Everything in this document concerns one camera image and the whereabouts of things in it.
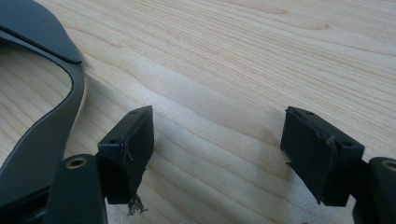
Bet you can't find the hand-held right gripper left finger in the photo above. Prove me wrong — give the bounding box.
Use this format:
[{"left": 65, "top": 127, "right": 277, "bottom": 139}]
[{"left": 96, "top": 105, "right": 155, "bottom": 217}]

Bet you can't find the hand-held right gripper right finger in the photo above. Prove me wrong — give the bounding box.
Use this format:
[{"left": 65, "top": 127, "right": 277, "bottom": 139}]
[{"left": 279, "top": 106, "right": 365, "bottom": 206}]

